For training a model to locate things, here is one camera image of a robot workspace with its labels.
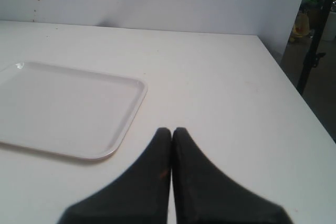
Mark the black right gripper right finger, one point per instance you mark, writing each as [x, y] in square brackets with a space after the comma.
[204, 194]

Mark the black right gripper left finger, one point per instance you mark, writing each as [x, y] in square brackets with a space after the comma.
[139, 195]

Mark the white rectangular plastic tray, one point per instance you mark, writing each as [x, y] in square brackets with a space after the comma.
[78, 114]

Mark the yellow toy in background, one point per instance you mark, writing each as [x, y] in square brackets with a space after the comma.
[300, 27]

